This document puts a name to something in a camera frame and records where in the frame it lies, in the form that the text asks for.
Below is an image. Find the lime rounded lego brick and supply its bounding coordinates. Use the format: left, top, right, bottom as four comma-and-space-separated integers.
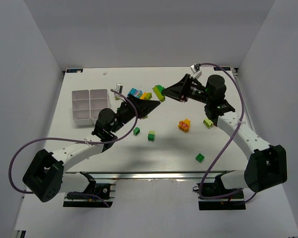
152, 85, 165, 103

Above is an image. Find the dark green small lego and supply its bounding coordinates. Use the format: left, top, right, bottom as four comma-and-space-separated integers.
133, 127, 140, 135

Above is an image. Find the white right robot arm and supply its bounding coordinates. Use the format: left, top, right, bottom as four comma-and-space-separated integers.
162, 74, 287, 197

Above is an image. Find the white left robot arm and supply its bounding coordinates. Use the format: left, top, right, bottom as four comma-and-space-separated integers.
22, 95, 160, 202

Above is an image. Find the yellow lego brick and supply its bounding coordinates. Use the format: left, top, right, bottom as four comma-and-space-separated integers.
140, 93, 152, 100

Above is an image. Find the teal printed round lego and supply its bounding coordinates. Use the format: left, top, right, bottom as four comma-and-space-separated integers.
134, 90, 143, 98

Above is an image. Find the blue long lego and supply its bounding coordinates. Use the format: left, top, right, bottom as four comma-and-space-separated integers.
128, 88, 137, 96

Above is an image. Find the green and pale lego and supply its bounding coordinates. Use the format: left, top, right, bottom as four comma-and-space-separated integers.
148, 130, 155, 141

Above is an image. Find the pale lime lego right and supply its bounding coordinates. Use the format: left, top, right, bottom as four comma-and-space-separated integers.
203, 119, 213, 128

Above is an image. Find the blue label right corner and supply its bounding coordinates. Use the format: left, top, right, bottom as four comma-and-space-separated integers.
213, 66, 231, 71

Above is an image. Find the blue label corner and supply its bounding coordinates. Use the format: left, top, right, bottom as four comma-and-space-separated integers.
66, 68, 83, 73
213, 66, 231, 71

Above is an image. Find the white compartment container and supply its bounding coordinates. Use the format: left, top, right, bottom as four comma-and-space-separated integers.
72, 89, 111, 126

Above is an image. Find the yellow orange flower lego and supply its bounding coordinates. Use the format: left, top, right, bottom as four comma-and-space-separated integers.
178, 119, 191, 132

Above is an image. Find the green square lego front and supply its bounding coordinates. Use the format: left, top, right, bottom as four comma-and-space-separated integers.
195, 153, 205, 163

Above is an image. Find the blue label left corner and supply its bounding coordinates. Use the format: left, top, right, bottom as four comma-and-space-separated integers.
66, 68, 83, 73

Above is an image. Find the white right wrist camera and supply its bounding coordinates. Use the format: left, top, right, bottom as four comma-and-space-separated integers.
190, 63, 202, 79

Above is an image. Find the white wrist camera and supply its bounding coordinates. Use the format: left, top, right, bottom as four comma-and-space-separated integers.
114, 83, 124, 93
190, 63, 202, 79

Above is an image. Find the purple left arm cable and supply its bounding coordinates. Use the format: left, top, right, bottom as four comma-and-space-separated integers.
9, 89, 139, 194

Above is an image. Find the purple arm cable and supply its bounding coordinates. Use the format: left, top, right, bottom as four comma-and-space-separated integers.
9, 89, 139, 194
198, 62, 257, 204

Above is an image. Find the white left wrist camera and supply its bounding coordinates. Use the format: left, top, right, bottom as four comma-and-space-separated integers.
114, 83, 124, 93

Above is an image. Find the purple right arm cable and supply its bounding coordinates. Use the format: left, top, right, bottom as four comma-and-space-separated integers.
198, 62, 257, 204

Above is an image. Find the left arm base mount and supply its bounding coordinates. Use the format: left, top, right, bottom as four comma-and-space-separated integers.
60, 172, 115, 208

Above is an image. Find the aluminium table front rail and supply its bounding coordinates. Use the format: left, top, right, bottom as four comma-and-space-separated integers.
64, 171, 239, 180

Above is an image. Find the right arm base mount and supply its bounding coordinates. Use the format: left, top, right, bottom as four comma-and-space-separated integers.
192, 183, 246, 211

